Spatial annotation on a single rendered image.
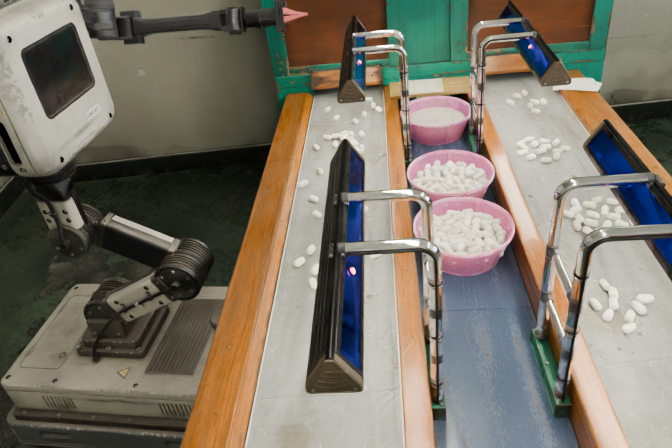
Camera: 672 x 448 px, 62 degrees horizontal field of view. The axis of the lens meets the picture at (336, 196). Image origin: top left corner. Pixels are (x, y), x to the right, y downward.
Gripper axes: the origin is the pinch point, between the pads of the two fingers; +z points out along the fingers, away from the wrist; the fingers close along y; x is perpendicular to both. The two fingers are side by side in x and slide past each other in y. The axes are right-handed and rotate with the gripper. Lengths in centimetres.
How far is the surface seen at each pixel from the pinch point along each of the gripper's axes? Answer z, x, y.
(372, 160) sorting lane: 20, 0, 49
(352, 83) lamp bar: 18.1, 30.4, 21.7
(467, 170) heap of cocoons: 51, 9, 52
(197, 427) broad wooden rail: -7, 99, 82
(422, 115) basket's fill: 37, -33, 38
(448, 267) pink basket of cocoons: 43, 47, 69
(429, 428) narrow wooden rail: 37, 97, 81
